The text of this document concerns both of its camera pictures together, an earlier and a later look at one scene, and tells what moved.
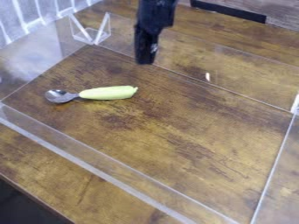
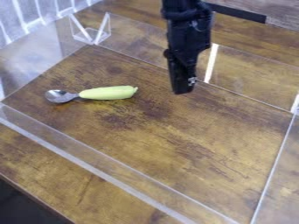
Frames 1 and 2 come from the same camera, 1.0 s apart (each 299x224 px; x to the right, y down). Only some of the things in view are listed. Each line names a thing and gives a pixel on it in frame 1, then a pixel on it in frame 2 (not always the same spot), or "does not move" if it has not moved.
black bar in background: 237,13 does not move
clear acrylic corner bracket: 86,34 does not move
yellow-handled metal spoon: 106,93 does not move
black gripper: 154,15 -> 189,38
